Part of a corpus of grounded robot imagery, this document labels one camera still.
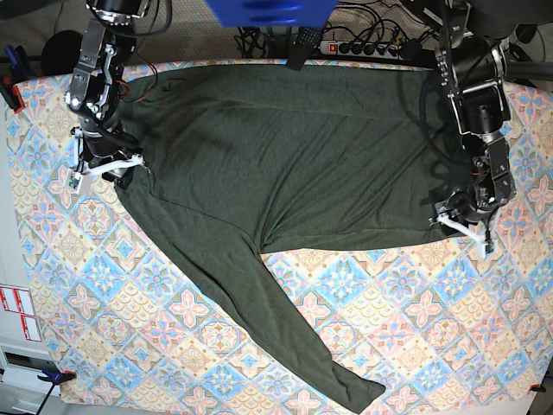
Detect colourful patterned tablecloth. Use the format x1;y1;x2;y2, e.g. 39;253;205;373
1;76;552;414

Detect black remote control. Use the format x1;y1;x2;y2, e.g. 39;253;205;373
285;27;323;71

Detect dark green long-sleeve shirt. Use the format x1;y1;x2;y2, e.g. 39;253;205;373
118;65;470;413

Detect white power strip red switch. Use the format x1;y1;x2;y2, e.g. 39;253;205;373
319;41;401;60

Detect red white label stickers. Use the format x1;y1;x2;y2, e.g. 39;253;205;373
1;285;41;342

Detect black round stool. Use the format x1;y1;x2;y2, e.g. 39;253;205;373
41;30;82;76

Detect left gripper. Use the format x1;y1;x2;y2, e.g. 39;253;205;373
438;188;500;237

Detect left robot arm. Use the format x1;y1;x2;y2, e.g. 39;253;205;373
419;1;517;246

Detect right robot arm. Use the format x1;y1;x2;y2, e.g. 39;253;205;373
65;1;150;194

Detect blue orange clamp upper left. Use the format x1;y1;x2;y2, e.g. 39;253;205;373
1;45;24;114

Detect blue orange clamp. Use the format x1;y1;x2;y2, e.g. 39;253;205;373
37;369;76;386
1;45;24;114

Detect orange clamp lower right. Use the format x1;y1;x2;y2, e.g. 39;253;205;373
530;384;547;393

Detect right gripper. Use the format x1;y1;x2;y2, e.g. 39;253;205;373
79;118;141;188

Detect blue orange clamp lower left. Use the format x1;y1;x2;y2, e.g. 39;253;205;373
37;369;76;386

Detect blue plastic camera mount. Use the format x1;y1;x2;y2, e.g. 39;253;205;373
207;0;338;28

